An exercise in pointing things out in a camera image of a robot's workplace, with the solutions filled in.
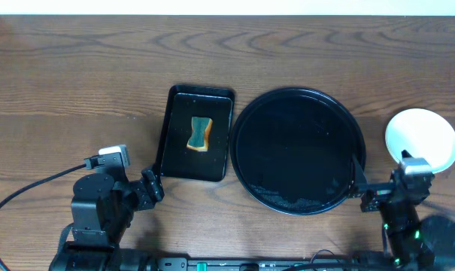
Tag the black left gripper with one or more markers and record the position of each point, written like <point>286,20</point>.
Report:
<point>152,186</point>

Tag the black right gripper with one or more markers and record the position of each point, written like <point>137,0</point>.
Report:
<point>379,192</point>

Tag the orange green sponge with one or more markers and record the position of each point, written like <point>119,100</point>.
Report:
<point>201,129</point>

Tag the light green plate with stain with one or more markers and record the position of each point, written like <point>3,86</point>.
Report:
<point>422,133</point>

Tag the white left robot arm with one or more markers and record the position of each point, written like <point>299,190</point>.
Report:
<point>103,208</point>

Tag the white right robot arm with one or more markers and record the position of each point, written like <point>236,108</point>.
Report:
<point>409,243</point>

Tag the rectangular black tray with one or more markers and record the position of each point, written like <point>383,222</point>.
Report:
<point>185,101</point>

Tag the round black tray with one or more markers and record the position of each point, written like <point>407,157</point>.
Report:
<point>297,151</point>

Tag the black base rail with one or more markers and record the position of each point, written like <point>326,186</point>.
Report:
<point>322,260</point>

